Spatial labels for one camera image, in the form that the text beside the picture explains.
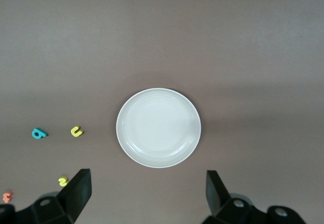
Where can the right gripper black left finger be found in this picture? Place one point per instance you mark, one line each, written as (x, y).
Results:
(73, 198)

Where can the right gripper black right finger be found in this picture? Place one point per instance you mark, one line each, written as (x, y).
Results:
(220, 203)

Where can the yellow foam letter s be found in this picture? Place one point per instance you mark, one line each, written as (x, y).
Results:
(62, 181)

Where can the yellow foam letter u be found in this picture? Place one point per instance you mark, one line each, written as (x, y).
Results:
(74, 132)

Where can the teal foam letter g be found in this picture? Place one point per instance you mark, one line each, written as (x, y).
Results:
(38, 133)

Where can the orange foam letter f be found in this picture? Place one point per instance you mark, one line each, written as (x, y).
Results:
(6, 197)

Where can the beige round plate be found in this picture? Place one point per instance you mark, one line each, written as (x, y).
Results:
(158, 128)

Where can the brown table mat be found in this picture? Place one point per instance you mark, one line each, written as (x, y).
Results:
(162, 31)

